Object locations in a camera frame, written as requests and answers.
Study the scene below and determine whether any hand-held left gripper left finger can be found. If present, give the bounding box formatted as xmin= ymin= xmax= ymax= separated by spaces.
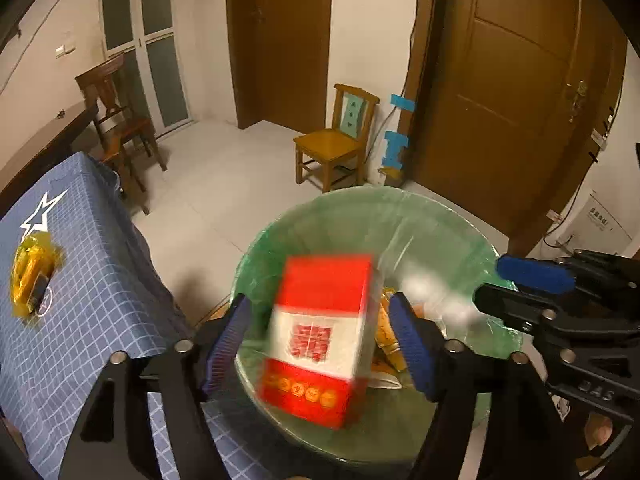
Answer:
xmin=59 ymin=292 xmax=254 ymax=480

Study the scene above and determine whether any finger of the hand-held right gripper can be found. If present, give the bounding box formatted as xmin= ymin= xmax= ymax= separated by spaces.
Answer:
xmin=472 ymin=282 xmax=640 ymax=351
xmin=496 ymin=249 xmax=640 ymax=306

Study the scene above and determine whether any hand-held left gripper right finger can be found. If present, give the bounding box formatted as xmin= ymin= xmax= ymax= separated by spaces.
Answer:
xmin=389 ymin=292 xmax=583 ymax=480

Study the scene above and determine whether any red and white cigarette box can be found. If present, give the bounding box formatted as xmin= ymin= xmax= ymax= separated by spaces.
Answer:
xmin=255 ymin=254 xmax=385 ymax=430

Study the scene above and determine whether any trash bin with green liner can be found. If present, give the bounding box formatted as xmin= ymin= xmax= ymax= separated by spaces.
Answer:
xmin=232 ymin=185 xmax=521 ymax=466

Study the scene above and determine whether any person's right hand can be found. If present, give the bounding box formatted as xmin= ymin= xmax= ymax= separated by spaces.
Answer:
xmin=584 ymin=412 xmax=618 ymax=453

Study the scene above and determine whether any white labelled box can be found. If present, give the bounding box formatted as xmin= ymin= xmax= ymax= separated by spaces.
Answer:
xmin=565 ymin=190 xmax=633 ymax=256

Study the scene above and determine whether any brown panelled wooden door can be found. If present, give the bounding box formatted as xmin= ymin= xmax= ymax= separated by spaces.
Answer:
xmin=402 ymin=0 xmax=628 ymax=256

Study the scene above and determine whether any blue tape patch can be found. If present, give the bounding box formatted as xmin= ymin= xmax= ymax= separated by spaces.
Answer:
xmin=381 ymin=130 xmax=410 ymax=171

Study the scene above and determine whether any yellow plastic wrapper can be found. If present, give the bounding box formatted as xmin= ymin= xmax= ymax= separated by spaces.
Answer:
xmin=11 ymin=232 xmax=65 ymax=318

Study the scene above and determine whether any small wooden child chair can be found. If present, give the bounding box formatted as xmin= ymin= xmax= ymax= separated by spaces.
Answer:
xmin=293 ymin=83 xmax=379 ymax=193

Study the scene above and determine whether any dark wooden dining chair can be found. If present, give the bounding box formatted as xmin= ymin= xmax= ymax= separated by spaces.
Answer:
xmin=75 ymin=52 xmax=168 ymax=196

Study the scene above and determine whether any dark wooden dining table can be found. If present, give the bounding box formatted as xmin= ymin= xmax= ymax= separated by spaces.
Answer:
xmin=0 ymin=100 xmax=101 ymax=201

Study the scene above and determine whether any frosted glass double door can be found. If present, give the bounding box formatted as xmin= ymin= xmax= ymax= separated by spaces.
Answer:
xmin=100 ymin=0 xmax=193 ymax=136

